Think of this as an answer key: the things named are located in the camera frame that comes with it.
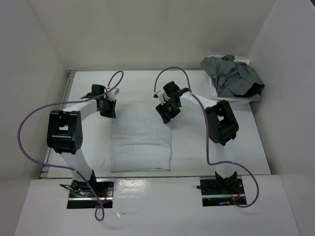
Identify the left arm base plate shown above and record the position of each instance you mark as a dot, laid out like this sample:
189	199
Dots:
81	196

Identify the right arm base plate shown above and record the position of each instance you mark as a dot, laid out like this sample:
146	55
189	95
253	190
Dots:
212	195

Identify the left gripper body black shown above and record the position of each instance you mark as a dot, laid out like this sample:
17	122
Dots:
106	103

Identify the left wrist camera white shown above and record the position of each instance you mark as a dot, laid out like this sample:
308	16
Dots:
111	95

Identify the grey skirt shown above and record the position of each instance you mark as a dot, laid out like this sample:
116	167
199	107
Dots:
230	78

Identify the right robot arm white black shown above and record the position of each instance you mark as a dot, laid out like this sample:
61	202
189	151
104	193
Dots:
221	127

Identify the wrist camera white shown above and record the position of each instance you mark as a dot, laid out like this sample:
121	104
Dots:
161	96
111	95

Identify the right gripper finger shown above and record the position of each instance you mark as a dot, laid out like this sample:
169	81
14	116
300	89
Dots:
174	112
164	113

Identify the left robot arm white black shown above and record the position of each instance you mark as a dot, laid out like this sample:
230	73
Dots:
88	105

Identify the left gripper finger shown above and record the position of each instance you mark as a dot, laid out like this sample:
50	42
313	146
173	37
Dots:
112	109
105	113

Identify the white skirt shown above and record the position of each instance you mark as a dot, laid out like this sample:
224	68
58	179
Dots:
140	141

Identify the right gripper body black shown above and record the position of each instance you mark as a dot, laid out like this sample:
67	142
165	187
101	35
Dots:
170	106

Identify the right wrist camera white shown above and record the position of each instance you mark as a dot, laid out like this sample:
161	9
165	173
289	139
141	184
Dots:
161	96

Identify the white laundry basket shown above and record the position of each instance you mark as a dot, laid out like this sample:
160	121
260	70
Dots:
235	101

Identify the black garment in basket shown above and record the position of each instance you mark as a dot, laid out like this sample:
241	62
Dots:
254	93

